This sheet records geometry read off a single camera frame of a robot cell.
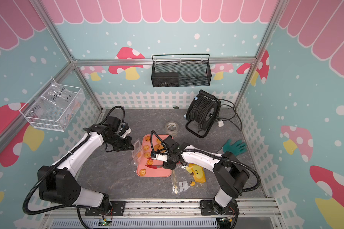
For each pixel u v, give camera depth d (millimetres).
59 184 418
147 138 1017
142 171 869
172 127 1080
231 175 446
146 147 967
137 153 811
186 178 844
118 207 746
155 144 997
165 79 878
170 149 668
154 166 836
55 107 727
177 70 943
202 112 895
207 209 739
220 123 1063
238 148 945
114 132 691
